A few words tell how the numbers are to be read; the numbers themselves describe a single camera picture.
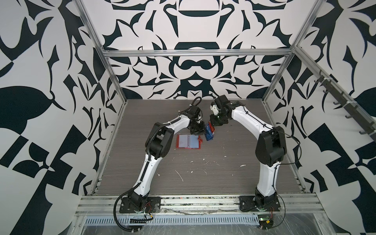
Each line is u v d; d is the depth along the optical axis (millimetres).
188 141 964
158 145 598
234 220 712
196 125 900
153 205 739
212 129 922
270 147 515
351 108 593
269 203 691
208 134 984
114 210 684
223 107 688
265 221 711
